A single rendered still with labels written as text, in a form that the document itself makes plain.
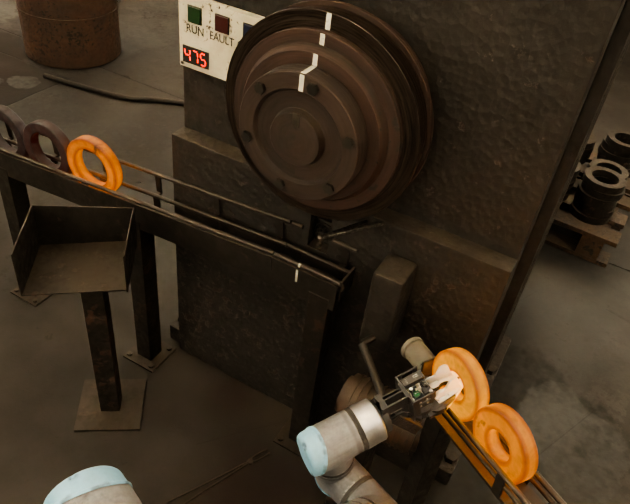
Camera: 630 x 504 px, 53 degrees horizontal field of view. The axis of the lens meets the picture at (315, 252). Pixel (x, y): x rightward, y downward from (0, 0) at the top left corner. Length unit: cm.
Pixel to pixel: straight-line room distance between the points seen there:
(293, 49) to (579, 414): 170
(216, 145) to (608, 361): 174
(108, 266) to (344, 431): 82
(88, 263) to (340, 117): 86
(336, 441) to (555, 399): 136
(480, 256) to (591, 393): 119
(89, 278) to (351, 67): 89
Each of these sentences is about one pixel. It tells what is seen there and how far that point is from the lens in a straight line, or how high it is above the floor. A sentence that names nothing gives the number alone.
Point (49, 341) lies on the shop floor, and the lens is 245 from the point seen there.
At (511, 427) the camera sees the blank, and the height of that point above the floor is 79.
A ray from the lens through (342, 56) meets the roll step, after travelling 128.
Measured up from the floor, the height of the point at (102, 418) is 1.
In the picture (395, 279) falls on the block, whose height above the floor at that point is 80.
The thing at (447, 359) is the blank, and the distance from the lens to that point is 140.
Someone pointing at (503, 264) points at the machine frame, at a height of 87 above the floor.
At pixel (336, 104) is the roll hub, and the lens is 124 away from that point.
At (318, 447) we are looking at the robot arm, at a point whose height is 71.
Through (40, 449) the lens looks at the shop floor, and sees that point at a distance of 218.
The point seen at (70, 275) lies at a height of 60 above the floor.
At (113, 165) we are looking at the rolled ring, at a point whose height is 74.
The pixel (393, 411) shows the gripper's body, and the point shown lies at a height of 74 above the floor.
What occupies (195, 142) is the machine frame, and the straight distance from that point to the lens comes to 176.
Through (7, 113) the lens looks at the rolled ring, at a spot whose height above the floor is 76.
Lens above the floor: 176
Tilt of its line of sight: 39 degrees down
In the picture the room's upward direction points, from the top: 8 degrees clockwise
